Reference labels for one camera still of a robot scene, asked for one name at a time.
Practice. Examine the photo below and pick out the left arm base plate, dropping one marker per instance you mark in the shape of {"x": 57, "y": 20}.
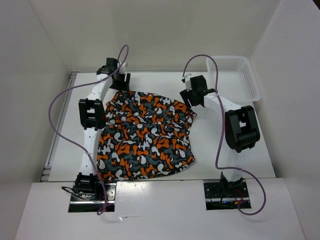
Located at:
{"x": 85, "y": 201}

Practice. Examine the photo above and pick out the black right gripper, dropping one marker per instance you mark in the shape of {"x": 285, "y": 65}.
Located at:
{"x": 186, "y": 95}

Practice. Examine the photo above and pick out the white plastic basket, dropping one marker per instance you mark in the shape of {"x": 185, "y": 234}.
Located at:
{"x": 234, "y": 78}

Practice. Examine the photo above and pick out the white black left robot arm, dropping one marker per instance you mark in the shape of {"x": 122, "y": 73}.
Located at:
{"x": 112, "y": 75}

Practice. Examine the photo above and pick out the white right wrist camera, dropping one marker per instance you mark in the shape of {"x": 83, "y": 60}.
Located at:
{"x": 187, "y": 80}

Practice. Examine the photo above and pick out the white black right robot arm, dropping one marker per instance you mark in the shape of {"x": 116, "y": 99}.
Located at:
{"x": 240, "y": 129}

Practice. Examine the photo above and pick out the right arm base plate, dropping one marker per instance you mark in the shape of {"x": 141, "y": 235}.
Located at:
{"x": 218, "y": 199}

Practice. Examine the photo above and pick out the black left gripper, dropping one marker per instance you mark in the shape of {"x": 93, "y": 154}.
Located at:
{"x": 123, "y": 85}

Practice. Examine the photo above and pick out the orange camouflage shorts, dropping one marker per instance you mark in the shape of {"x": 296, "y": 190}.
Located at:
{"x": 146, "y": 136}

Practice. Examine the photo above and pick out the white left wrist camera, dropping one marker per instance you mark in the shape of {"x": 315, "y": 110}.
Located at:
{"x": 122, "y": 67}

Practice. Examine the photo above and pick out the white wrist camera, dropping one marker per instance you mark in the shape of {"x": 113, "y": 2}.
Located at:
{"x": 122, "y": 67}
{"x": 187, "y": 80}

